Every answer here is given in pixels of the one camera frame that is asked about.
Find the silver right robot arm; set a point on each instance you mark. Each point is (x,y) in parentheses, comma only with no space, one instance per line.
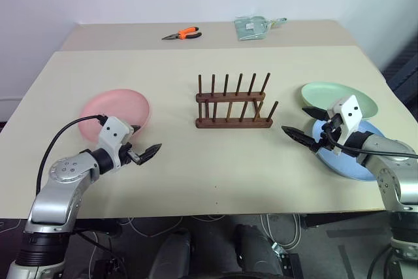
(398,181)

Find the wooden dish rack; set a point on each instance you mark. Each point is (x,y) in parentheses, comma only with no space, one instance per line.
(233,119)

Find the blue plate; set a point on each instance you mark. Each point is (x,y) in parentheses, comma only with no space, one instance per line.
(343,164)

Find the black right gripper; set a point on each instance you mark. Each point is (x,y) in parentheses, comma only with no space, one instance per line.
(336,121)

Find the green dustpan in plastic bag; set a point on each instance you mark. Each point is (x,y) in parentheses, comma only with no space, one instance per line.
(251,29)

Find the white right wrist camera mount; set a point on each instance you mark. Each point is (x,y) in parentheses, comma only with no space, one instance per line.
(350,110)

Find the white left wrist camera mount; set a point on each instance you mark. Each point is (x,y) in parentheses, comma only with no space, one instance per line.
(112,130)

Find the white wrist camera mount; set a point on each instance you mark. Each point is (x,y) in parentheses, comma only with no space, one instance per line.
(112,130)
(350,110)

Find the red plate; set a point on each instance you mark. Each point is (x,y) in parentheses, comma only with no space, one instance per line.
(114,109)

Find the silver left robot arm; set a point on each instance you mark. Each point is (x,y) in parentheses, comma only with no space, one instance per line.
(55,200)

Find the black ribbed object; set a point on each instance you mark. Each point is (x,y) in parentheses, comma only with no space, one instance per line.
(403,66)

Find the dark rounded shape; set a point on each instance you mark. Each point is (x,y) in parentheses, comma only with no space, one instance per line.
(173,254)
(256,249)

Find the green plate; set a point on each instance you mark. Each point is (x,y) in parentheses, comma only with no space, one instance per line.
(330,94)

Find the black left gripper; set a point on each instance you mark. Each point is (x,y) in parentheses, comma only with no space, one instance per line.
(125,158)

